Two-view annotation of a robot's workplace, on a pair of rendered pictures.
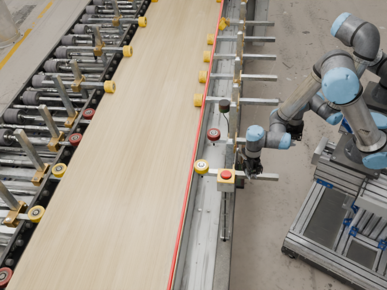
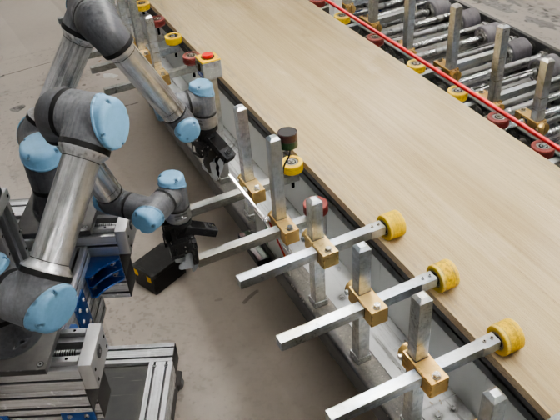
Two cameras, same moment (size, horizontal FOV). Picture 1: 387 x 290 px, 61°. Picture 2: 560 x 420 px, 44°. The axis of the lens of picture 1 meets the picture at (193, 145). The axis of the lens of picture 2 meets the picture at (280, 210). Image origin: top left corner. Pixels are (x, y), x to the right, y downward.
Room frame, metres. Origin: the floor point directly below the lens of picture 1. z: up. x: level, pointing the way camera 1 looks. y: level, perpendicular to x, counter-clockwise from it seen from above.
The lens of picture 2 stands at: (2.75, -1.23, 2.26)
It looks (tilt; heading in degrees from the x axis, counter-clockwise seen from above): 38 degrees down; 145
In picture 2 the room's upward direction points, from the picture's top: 5 degrees counter-clockwise
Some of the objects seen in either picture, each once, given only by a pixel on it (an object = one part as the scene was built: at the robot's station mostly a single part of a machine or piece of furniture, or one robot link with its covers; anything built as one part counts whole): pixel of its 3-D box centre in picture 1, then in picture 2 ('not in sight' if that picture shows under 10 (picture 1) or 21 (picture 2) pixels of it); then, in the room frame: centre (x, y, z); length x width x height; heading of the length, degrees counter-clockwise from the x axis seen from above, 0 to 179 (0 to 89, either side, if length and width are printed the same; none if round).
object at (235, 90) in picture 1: (234, 114); (317, 262); (1.56, -0.28, 0.87); 0.03 x 0.03 x 0.48; 78
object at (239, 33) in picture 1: (238, 62); (416, 366); (2.05, -0.38, 0.93); 0.03 x 0.03 x 0.48; 78
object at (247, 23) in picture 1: (251, 23); not in sight; (2.56, -0.57, 0.95); 0.36 x 0.03 x 0.03; 78
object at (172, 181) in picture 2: (298, 107); (172, 191); (1.29, -0.56, 1.13); 0.09 x 0.08 x 0.11; 117
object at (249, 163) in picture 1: (253, 161); (207, 140); (1.01, -0.28, 1.04); 0.09 x 0.08 x 0.12; 9
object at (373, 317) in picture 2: (236, 78); (366, 301); (1.83, -0.33, 0.95); 0.13 x 0.06 x 0.05; 168
